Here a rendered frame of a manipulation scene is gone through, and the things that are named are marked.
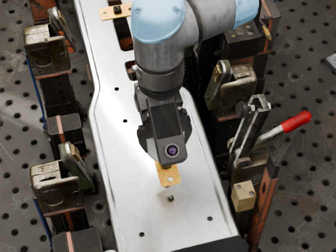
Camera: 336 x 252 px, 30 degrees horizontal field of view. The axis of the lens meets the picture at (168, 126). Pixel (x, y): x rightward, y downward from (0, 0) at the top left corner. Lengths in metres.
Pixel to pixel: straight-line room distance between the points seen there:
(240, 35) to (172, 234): 0.42
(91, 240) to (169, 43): 0.46
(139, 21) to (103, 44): 0.56
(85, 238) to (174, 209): 0.17
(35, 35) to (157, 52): 0.55
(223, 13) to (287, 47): 0.94
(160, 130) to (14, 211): 0.67
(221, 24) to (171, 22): 0.09
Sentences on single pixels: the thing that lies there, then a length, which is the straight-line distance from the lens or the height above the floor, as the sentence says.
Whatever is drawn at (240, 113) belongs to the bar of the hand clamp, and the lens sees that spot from 1.05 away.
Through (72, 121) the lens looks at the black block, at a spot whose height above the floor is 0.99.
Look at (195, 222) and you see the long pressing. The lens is 1.18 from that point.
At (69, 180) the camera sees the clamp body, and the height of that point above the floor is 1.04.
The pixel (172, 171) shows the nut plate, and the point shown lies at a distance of 1.14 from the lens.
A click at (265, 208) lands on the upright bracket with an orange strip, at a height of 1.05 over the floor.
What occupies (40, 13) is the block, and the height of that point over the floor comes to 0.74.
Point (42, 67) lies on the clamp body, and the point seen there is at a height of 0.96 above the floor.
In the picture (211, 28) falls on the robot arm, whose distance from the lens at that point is 0.91.
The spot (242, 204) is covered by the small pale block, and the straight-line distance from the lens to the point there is 1.15.
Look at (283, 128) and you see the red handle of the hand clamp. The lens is 1.15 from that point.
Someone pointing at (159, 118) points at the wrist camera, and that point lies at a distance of 0.98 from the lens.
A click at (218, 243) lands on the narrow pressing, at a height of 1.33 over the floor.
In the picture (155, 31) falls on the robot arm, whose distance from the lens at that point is 0.86.
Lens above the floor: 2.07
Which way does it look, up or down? 57 degrees down
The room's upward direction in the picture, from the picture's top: straight up
